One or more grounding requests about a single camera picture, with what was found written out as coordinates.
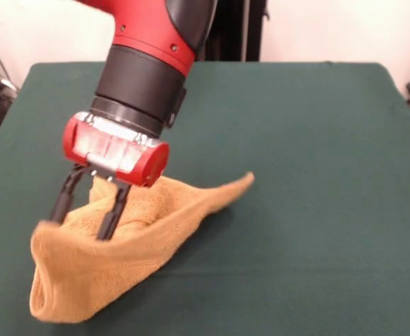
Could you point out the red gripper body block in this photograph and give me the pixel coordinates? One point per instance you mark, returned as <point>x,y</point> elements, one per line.
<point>110,150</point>

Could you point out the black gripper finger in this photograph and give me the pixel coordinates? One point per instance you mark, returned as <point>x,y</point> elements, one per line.
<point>115,210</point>
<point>64,199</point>

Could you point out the tan terry towel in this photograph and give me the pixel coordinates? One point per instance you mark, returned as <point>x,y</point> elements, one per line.
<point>103,273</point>

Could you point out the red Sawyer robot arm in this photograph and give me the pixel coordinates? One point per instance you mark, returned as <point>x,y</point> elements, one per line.
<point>148,70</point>

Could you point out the dark green tablecloth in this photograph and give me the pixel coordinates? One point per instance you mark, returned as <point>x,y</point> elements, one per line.
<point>295,245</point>

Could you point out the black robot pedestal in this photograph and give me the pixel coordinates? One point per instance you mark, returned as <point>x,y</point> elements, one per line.
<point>236,31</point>

